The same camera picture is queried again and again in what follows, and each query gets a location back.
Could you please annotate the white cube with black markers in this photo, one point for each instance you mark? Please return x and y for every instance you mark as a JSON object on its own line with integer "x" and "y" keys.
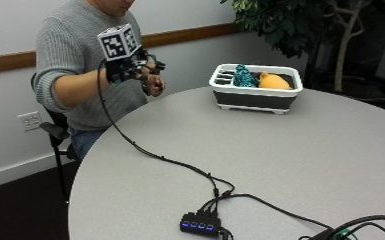
{"x": 114, "y": 45}

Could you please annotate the teal spotted soft toy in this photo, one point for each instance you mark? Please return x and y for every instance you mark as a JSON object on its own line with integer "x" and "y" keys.
{"x": 245, "y": 78}

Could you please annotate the white and black tub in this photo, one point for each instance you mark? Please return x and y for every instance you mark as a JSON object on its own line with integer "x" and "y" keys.
{"x": 250, "y": 100}

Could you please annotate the person in grey sweater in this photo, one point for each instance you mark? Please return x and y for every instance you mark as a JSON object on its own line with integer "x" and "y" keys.
{"x": 77, "y": 40}

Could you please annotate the black chair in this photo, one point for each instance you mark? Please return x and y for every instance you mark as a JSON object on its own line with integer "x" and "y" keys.
{"x": 57, "y": 130}

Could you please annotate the orange soft toy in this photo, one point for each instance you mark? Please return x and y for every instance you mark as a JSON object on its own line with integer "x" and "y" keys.
{"x": 273, "y": 82}

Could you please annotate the green indoor tree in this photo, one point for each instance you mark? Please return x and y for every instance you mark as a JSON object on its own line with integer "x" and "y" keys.
{"x": 290, "y": 23}

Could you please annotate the white baseboard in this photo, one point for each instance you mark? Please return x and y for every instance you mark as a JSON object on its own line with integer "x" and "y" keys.
{"x": 20, "y": 171}

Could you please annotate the black hub with blue lights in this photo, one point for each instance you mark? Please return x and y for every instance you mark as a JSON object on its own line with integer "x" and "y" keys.
{"x": 201, "y": 226}

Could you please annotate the black device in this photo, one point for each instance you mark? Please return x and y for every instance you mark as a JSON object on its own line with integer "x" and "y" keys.
{"x": 323, "y": 235}

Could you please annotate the white wall outlet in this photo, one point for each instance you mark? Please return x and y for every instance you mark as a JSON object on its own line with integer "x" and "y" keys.
{"x": 30, "y": 121}

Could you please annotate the wooden wall rail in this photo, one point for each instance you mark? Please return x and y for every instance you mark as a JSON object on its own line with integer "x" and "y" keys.
{"x": 6, "y": 62}

